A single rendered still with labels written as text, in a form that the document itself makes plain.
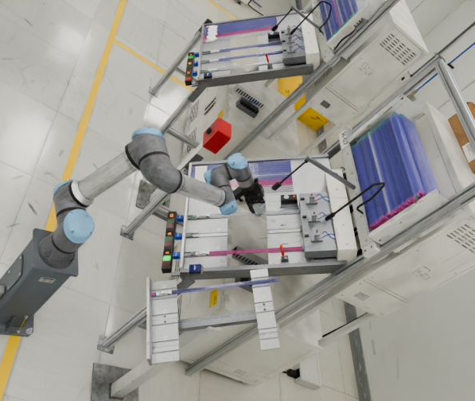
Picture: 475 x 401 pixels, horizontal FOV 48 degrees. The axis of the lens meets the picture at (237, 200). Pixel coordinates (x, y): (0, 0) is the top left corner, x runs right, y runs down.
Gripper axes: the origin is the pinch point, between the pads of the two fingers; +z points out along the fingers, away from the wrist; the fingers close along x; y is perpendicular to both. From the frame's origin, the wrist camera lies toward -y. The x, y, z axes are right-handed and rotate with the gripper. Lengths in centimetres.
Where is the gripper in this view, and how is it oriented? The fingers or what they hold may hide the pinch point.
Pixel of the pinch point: (255, 212)
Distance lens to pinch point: 248.0
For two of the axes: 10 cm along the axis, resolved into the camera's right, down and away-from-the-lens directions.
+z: 3.1, 6.6, 6.9
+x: 0.0, -7.2, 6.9
